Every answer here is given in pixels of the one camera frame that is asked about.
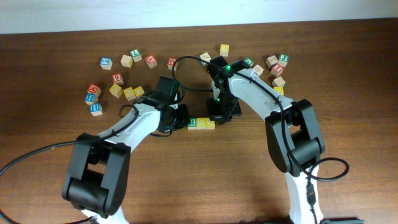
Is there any plain wooden block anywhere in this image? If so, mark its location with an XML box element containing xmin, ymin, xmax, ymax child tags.
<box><xmin>121</xmin><ymin>55</ymin><xmax>134</xmax><ymax>68</ymax></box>
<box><xmin>272</xmin><ymin>77</ymin><xmax>285</xmax><ymax>87</ymax></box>

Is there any wooden K letter block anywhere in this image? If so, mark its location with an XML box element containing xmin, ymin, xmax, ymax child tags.
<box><xmin>266</xmin><ymin>55</ymin><xmax>279</xmax><ymax>69</ymax></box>

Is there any red A letter block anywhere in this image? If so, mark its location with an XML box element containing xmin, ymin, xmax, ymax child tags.
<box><xmin>145</xmin><ymin>55</ymin><xmax>157</xmax><ymax>68</ymax></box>

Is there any red M letter block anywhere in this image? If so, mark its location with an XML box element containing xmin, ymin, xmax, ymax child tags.
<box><xmin>87</xmin><ymin>84</ymin><xmax>101</xmax><ymax>97</ymax></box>

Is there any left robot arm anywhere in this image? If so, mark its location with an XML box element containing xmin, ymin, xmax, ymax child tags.
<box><xmin>62</xmin><ymin>76</ymin><xmax>189</xmax><ymax>223</ymax></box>

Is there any red 6 number block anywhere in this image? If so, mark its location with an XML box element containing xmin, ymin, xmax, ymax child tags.
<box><xmin>112</xmin><ymin>73</ymin><xmax>124</xmax><ymax>85</ymax></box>

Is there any green R letter block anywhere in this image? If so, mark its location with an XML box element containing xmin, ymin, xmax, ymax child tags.
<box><xmin>187</xmin><ymin>118</ymin><xmax>197</xmax><ymax>130</ymax></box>

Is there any green J letter block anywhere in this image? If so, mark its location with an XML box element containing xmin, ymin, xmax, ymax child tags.
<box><xmin>278</xmin><ymin>54</ymin><xmax>289</xmax><ymax>67</ymax></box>

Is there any yellow block middle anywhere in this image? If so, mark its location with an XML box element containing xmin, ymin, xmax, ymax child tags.
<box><xmin>123</xmin><ymin>87</ymin><xmax>136</xmax><ymax>101</ymax></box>

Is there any yellow E letter block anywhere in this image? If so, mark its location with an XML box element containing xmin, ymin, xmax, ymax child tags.
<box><xmin>274</xmin><ymin>86</ymin><xmax>284</xmax><ymax>95</ymax></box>

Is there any blue S letter block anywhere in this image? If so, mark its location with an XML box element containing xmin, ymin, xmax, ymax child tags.
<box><xmin>100</xmin><ymin>57</ymin><xmax>113</xmax><ymax>70</ymax></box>

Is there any red Q letter block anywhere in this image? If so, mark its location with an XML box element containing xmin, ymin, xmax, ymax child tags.
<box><xmin>167</xmin><ymin>58</ymin><xmax>178</xmax><ymax>70</ymax></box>

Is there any plain wooden block right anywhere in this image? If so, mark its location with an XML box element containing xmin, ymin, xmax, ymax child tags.
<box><xmin>272</xmin><ymin>77</ymin><xmax>285</xmax><ymax>87</ymax></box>

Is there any green L letter block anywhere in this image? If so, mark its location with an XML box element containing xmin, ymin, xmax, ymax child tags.
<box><xmin>130</xmin><ymin>49</ymin><xmax>142</xmax><ymax>62</ymax></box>

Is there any green V letter block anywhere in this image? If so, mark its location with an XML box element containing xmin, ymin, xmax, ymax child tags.
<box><xmin>244</xmin><ymin>57</ymin><xmax>254</xmax><ymax>67</ymax></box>

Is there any blue H letter block lower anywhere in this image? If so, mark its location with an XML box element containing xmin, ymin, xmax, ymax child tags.
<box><xmin>90</xmin><ymin>103</ymin><xmax>103</xmax><ymax>116</ymax></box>

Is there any red I letter block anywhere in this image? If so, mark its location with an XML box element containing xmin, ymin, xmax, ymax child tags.
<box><xmin>271</xmin><ymin>63</ymin><xmax>284</xmax><ymax>78</ymax></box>

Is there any blue-sided Q wooden block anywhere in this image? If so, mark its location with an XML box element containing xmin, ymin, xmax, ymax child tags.
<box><xmin>200</xmin><ymin>52</ymin><xmax>211</xmax><ymax>62</ymax></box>

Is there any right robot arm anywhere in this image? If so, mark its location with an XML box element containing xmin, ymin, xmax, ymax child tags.
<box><xmin>206</xmin><ymin>56</ymin><xmax>325</xmax><ymax>223</ymax></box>

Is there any yellow block far left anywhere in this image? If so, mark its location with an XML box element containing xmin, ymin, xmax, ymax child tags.
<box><xmin>109</xmin><ymin>83</ymin><xmax>123</xmax><ymax>98</ymax></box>

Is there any yellow block right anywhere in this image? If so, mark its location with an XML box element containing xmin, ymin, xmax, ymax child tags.
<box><xmin>133</xmin><ymin>86</ymin><xmax>145</xmax><ymax>98</ymax></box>

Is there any blue h letter block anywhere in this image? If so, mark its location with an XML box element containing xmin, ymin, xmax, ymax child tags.
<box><xmin>85</xmin><ymin>93</ymin><xmax>98</xmax><ymax>105</ymax></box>
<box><xmin>90</xmin><ymin>103</ymin><xmax>103</xmax><ymax>116</ymax></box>

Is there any yellow block top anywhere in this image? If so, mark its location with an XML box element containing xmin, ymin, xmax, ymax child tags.
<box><xmin>220</xmin><ymin>44</ymin><xmax>229</xmax><ymax>57</ymax></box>

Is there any yellow S letter block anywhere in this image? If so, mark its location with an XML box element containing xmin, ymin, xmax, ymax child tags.
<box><xmin>197</xmin><ymin>118</ymin><xmax>206</xmax><ymax>129</ymax></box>
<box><xmin>205</xmin><ymin>118</ymin><xmax>215</xmax><ymax>129</ymax></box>

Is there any blue H letter block upper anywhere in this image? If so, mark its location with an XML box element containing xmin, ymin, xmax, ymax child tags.
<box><xmin>85</xmin><ymin>93</ymin><xmax>98</xmax><ymax>105</ymax></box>

